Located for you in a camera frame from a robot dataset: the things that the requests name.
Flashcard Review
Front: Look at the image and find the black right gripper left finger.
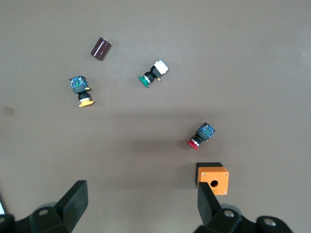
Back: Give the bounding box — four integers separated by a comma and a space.
29, 180, 88, 233

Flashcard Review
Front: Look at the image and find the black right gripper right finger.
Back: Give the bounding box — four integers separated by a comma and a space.
193, 181, 243, 233

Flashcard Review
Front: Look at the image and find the yellow push button switch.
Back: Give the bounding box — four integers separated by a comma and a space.
69, 75, 95, 108

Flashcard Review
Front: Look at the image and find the dark brown cylindrical capacitor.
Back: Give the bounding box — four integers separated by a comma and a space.
90, 36, 112, 62

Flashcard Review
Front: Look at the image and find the orange button enclosure box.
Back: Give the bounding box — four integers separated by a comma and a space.
195, 162, 230, 196

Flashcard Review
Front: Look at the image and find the red push button switch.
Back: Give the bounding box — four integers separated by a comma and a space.
186, 122, 216, 151

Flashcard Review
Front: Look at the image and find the green push button switch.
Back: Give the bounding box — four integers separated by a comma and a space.
138, 59, 169, 88

